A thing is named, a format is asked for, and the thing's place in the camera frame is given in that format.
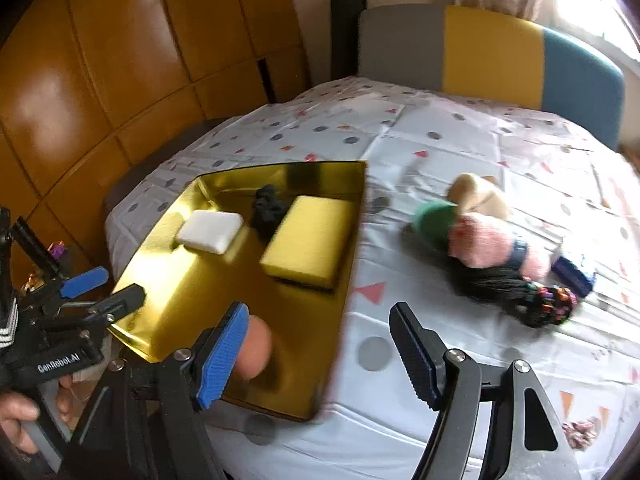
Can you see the grey yellow blue sofa backrest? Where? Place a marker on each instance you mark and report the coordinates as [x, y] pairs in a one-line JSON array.
[[472, 52]]

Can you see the person left hand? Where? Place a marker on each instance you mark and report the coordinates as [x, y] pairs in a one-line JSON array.
[[17, 409]]

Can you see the beige bandage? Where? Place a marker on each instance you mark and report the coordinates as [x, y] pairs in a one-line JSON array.
[[473, 193]]

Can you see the gold metal tin box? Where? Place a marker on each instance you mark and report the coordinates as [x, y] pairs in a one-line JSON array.
[[188, 291]]

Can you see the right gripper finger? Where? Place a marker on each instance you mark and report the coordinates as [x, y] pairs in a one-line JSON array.
[[218, 353], [422, 352]]

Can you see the pink fluffy sock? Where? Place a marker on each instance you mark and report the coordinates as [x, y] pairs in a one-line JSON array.
[[480, 241]]

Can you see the green silicone travel bottle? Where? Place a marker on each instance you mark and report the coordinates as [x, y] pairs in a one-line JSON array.
[[431, 223]]

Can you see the white sponge block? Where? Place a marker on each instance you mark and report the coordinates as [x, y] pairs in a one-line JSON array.
[[210, 231]]

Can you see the patterned white tablecloth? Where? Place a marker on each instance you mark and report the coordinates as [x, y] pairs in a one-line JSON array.
[[560, 182]]

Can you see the wooden wall cabinet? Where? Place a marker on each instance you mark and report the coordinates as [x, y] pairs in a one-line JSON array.
[[89, 88]]

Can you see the yellow sponge block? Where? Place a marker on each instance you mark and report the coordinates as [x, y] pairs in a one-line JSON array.
[[310, 242]]

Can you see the brown makeup sponge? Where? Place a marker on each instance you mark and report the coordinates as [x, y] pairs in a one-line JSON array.
[[255, 351]]

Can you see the blue tissue pack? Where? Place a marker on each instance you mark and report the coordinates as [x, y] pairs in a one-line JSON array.
[[576, 271]]

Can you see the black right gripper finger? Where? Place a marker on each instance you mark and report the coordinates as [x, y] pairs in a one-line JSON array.
[[117, 306]]

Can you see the black scrunchie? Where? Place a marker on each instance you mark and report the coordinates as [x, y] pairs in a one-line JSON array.
[[268, 212]]

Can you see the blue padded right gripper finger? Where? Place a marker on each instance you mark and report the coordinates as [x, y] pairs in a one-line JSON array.
[[84, 282]]

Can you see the black rolled mat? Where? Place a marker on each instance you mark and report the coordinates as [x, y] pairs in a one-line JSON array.
[[344, 30]]

